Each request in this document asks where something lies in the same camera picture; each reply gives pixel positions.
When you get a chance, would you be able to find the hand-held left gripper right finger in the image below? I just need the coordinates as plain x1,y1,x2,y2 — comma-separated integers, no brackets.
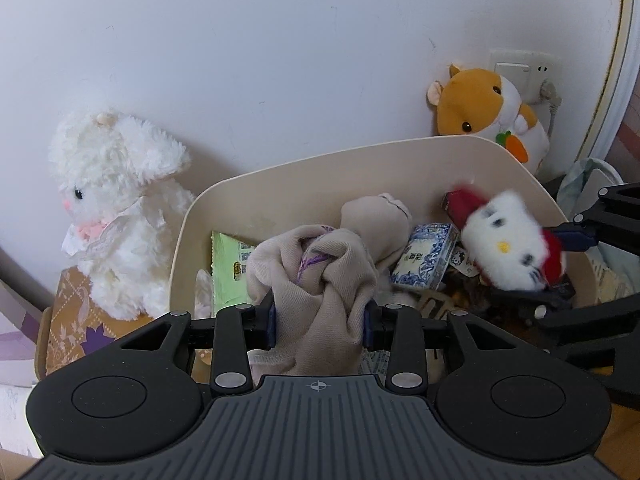
361,304,523,396

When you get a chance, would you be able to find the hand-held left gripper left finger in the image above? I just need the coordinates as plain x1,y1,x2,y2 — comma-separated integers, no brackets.
117,302,278,396

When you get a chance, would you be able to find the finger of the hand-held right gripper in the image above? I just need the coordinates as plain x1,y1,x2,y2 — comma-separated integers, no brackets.
487,282,640,361
552,183,640,253

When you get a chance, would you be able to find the lavender fuzzy sock bundle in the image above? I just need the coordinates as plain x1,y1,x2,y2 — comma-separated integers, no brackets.
246,225,381,378

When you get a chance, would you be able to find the white cat plush red bow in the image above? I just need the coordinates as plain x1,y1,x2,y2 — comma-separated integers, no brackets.
442,186,568,293

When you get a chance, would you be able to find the beige plastic storage bin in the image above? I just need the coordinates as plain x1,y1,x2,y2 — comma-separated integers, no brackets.
169,134,598,376

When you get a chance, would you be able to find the wooden desktop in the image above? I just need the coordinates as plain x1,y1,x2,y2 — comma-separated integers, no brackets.
190,347,640,480

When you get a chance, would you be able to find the light blue cloth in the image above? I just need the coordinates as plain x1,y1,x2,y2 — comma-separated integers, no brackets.
555,157,640,306

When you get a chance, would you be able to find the light green flat packet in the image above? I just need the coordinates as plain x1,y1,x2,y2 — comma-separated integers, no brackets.
210,230,258,313

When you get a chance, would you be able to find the blue white patterned box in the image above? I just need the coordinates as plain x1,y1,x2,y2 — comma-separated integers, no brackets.
390,222,461,291

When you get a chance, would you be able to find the grey power plug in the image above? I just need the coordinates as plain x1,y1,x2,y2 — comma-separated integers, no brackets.
537,80,562,138

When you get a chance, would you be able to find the orange white hamster plush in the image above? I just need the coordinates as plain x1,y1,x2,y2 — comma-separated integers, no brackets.
426,63,551,171

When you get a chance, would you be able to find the white fluffy rabbit plush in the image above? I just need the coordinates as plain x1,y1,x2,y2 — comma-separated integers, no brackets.
48,108,197,321

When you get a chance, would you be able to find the brown floral patterned box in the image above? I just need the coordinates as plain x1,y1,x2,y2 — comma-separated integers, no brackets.
35,265,156,381

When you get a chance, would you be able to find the purple white cloth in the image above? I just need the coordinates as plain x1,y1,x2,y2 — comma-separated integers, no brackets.
0,255,51,456

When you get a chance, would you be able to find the white wall socket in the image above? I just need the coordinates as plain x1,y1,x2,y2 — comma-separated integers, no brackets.
487,49,562,116

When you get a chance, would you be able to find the white door frame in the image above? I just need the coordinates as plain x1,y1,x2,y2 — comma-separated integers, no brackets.
575,0,640,171

